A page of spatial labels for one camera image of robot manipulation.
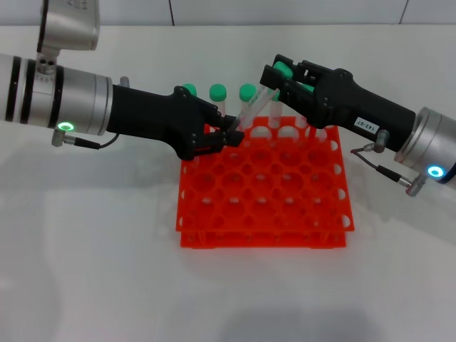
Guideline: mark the orange test tube rack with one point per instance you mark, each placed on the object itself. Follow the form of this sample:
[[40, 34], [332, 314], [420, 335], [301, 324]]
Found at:
[[263, 240]]

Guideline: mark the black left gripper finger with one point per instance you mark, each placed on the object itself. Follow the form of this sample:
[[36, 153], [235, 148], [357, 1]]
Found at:
[[224, 123], [236, 139]]

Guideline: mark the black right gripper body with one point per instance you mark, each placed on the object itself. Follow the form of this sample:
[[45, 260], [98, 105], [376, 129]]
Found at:
[[356, 107]]

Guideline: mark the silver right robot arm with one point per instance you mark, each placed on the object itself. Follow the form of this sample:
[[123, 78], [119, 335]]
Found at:
[[427, 142]]

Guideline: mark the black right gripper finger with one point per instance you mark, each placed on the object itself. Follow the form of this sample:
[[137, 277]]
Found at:
[[272, 80], [285, 58]]

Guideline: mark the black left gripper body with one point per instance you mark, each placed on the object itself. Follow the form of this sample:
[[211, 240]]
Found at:
[[149, 114]]

